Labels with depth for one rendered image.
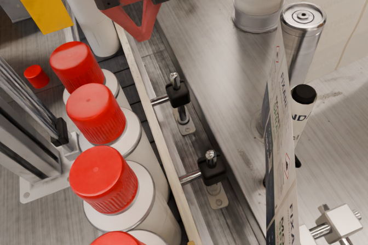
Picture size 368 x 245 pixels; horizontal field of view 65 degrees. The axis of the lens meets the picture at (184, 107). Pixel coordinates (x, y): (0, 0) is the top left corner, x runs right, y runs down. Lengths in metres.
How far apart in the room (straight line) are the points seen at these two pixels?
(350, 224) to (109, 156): 0.17
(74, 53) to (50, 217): 0.29
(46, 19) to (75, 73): 0.08
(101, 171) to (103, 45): 0.36
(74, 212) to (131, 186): 0.28
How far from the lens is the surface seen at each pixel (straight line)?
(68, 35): 0.48
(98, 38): 0.51
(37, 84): 0.62
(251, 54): 0.50
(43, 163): 0.46
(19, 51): 0.73
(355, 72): 0.51
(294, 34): 0.27
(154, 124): 0.38
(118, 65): 0.52
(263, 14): 0.51
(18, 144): 0.41
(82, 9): 0.47
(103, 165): 0.18
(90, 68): 0.24
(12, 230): 0.51
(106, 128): 0.21
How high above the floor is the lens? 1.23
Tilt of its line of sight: 55 degrees down
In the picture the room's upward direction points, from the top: 11 degrees counter-clockwise
